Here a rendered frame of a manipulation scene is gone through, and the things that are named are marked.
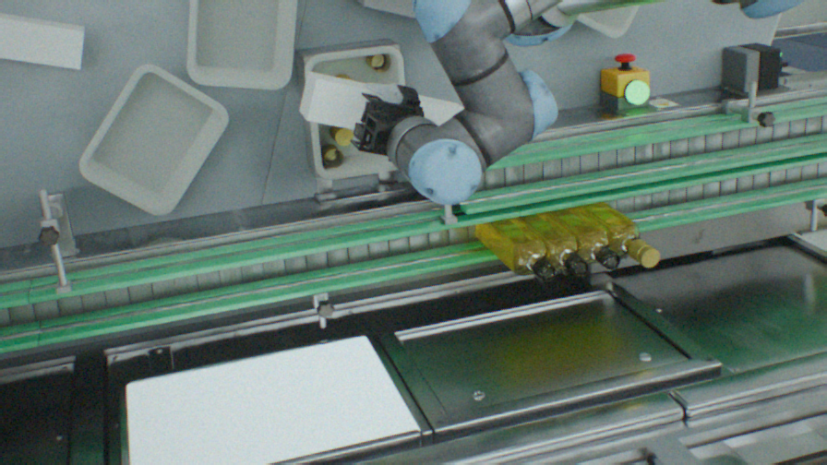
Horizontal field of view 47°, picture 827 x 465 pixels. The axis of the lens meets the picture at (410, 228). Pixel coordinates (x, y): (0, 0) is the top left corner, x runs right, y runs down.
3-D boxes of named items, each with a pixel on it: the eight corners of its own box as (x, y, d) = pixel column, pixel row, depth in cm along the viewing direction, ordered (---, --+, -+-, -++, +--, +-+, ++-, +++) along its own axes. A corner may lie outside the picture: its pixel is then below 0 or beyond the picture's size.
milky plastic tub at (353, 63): (307, 169, 176) (317, 183, 168) (293, 48, 168) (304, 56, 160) (398, 155, 180) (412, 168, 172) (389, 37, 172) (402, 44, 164)
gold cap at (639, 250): (650, 250, 160) (664, 259, 156) (632, 263, 160) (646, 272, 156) (641, 234, 158) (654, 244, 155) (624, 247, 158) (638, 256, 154)
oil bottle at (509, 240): (474, 238, 177) (520, 281, 157) (473, 209, 175) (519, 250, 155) (503, 232, 178) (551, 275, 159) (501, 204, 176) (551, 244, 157)
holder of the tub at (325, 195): (311, 196, 178) (320, 208, 171) (294, 49, 168) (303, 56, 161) (399, 181, 183) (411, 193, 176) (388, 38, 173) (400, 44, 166)
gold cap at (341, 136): (329, 123, 173) (333, 128, 169) (347, 120, 173) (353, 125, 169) (330, 141, 174) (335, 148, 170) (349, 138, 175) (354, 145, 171)
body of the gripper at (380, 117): (361, 89, 131) (384, 107, 120) (418, 101, 134) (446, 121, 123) (348, 142, 133) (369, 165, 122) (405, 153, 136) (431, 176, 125)
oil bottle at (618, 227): (559, 221, 181) (615, 262, 162) (560, 193, 179) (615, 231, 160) (587, 217, 182) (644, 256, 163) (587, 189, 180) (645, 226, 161)
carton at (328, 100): (308, 71, 140) (317, 78, 135) (456, 102, 148) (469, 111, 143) (299, 111, 142) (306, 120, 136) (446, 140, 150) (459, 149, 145)
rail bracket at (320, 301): (303, 310, 172) (318, 342, 160) (298, 276, 169) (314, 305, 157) (325, 306, 173) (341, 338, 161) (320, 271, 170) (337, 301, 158)
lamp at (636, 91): (623, 103, 183) (630, 107, 180) (623, 80, 181) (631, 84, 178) (644, 101, 184) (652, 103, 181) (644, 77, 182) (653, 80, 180)
